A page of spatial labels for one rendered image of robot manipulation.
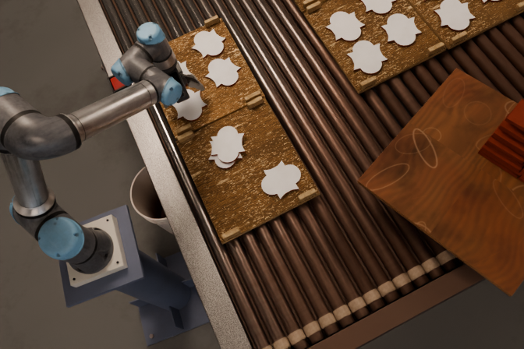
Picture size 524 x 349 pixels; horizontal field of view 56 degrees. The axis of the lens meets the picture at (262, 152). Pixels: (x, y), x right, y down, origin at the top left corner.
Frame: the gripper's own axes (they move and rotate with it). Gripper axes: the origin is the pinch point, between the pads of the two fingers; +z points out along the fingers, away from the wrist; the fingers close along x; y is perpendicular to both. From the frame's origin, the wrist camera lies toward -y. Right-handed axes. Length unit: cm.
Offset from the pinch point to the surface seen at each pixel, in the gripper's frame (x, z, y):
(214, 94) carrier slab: -10.1, 3.7, -0.3
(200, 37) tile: -14.8, 1.3, 25.3
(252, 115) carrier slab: -18.5, 4.5, -14.8
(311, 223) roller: -19, 9, -58
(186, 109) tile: 1.2, 2.8, -1.5
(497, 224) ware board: -63, -2, -86
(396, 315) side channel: -28, 7, -94
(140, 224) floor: 54, 97, 14
